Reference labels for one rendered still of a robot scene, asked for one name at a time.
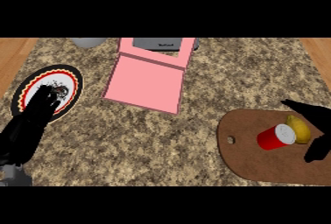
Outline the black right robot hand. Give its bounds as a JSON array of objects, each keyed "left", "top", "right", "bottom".
[{"left": 281, "top": 99, "right": 331, "bottom": 164}]

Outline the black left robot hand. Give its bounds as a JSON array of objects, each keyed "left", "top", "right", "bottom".
[{"left": 0, "top": 83, "right": 62, "bottom": 166}]

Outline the yellow lemon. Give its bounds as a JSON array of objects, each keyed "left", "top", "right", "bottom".
[{"left": 284, "top": 115, "right": 312, "bottom": 145}]

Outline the brown wooden cutting board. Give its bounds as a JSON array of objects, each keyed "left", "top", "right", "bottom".
[{"left": 216, "top": 108, "right": 331, "bottom": 186}]

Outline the pink open cardboard box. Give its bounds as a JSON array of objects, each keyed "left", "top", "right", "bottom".
[{"left": 101, "top": 38, "right": 197, "bottom": 116}]

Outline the red can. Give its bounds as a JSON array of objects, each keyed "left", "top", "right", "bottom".
[{"left": 256, "top": 123, "right": 297, "bottom": 151}]

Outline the patterned round plate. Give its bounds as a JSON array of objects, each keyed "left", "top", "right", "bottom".
[{"left": 11, "top": 64, "right": 84, "bottom": 124}]

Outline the pale grey round container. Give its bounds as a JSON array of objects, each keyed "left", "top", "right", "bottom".
[{"left": 70, "top": 38, "right": 110, "bottom": 49}]

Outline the grey appliance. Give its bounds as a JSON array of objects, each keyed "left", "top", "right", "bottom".
[{"left": 132, "top": 38, "right": 201, "bottom": 53}]

